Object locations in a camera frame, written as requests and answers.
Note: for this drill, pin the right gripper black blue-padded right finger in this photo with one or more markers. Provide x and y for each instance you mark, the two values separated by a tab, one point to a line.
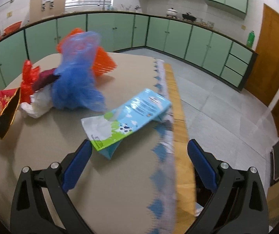
233	200

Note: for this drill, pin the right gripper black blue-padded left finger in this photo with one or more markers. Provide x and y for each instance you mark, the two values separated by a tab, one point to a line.
29	210

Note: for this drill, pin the red gold gift box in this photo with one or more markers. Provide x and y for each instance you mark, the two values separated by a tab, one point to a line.
9	103

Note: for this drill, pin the blue plastic bag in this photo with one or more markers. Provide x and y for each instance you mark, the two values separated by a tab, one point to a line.
75	84

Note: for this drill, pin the blue milk carton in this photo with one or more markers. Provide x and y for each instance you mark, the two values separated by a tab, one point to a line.
108	130

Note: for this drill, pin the green lower kitchen cabinets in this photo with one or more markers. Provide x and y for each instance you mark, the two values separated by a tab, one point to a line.
214	53

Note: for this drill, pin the white crumpled plastic bag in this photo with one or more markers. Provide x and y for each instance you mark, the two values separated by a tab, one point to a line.
41	103

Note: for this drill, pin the red crumpled plastic wrapper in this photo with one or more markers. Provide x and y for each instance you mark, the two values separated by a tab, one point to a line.
30	75

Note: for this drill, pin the dark maroon box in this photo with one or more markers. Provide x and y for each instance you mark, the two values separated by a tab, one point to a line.
45	78

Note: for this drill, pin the red plastic basin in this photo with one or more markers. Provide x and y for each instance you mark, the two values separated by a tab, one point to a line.
12	28

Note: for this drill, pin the orange foam fruit net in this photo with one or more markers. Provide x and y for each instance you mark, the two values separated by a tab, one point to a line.
103	63

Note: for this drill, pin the brown cardboard box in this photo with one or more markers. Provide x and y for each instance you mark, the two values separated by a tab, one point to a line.
43	9

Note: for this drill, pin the brown wooden door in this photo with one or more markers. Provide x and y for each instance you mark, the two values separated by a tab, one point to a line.
263	81

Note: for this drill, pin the green plastic bottle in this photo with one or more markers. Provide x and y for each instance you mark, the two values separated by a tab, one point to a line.
250	39

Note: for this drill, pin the black wok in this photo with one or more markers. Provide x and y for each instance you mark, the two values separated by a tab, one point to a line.
188	17

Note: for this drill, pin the white cooking pot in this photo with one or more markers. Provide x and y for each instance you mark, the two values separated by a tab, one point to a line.
171	13

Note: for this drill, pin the wall towel bar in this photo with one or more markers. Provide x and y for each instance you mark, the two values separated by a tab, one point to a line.
8	2

